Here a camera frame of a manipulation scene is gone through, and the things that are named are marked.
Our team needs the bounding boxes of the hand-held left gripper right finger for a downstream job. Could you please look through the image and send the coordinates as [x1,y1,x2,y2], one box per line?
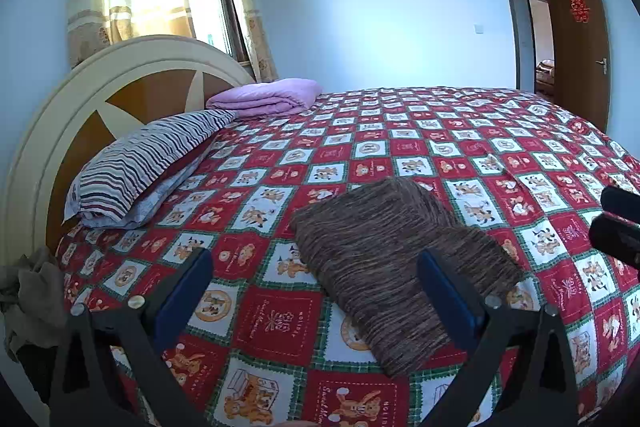
[417,249,581,427]

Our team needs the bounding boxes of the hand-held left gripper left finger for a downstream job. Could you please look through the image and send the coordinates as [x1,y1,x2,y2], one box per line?
[47,247,216,427]

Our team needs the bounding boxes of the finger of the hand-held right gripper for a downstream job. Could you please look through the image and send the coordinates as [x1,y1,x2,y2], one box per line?
[601,184,640,220]
[588,214,640,265]

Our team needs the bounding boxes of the brown knitted sweater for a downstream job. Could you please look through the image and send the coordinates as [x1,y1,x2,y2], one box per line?
[290,177,526,378]

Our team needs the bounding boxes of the light patterned pillow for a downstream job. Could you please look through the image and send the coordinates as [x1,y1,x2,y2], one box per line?
[80,147,216,230]

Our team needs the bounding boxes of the brown armchair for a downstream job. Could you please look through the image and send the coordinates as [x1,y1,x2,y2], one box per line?
[536,59,556,95]

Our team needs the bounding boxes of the striped pillow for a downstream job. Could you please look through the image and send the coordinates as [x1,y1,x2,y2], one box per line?
[62,109,238,225]

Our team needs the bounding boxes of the brown wooden door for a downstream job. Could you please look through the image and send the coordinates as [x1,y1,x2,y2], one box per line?
[542,0,612,134]

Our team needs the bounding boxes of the grey green crumpled cloth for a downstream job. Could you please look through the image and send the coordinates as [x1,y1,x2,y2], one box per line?
[0,247,68,358]

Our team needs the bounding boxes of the red checkered printed bed sheet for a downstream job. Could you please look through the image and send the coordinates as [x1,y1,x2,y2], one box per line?
[55,87,640,427]

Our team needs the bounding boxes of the red paper door decoration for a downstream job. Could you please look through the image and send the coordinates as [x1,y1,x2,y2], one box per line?
[568,0,592,24]

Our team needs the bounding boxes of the pink folded blanket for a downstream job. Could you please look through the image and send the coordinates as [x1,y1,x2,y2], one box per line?
[206,78,322,118]

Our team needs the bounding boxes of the cream and brown headboard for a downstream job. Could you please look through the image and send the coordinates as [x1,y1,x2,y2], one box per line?
[0,35,257,403]

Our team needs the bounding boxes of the brown door frame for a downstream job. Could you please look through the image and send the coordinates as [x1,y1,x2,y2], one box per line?
[494,0,556,95]

